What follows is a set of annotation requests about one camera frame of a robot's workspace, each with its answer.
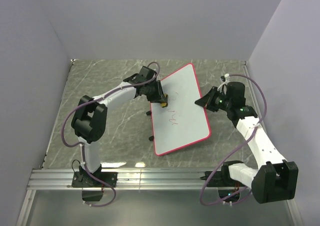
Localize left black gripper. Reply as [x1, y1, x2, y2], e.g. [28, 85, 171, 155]
[145, 80, 168, 105]

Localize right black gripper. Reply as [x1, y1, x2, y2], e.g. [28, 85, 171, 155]
[195, 87, 232, 113]

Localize yellow bone-shaped eraser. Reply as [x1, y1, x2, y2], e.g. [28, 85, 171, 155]
[160, 94, 169, 108]

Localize red-framed whiteboard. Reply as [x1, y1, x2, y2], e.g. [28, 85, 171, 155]
[150, 63, 211, 156]

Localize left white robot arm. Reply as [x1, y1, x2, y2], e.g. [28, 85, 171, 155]
[71, 72, 168, 187]

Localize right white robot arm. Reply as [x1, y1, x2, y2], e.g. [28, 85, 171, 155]
[194, 81, 299, 204]

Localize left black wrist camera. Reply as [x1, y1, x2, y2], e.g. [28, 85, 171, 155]
[138, 66, 157, 81]

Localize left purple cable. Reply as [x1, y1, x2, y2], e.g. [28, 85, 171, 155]
[61, 61, 161, 208]

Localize purple cable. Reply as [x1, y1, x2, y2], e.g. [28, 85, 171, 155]
[61, 61, 161, 208]
[199, 73, 269, 206]

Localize aluminium right side rail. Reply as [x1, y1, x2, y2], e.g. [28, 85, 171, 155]
[240, 60, 260, 110]

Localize aluminium rail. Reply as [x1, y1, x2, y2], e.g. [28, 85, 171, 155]
[26, 168, 208, 191]
[240, 60, 260, 110]

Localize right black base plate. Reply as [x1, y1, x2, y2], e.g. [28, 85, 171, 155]
[200, 170, 232, 188]

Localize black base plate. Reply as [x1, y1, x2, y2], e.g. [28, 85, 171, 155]
[71, 170, 118, 188]
[200, 170, 232, 188]

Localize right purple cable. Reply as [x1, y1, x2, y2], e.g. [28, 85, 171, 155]
[199, 73, 269, 206]

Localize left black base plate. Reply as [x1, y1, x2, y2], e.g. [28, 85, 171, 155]
[71, 170, 118, 188]

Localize aluminium front rail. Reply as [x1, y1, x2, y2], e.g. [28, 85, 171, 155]
[26, 168, 208, 191]

